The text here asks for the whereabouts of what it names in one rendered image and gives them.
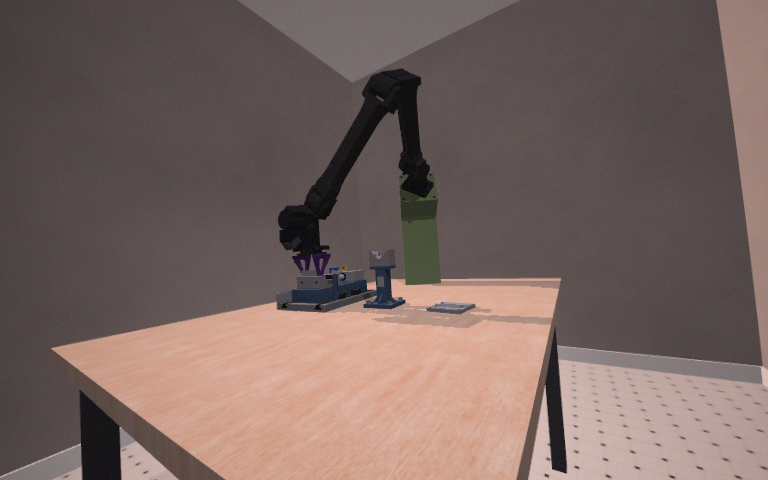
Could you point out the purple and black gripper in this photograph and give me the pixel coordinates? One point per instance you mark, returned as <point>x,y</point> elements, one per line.
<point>317,254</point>

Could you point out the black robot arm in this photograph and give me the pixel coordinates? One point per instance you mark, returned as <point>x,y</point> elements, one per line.
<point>399,88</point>

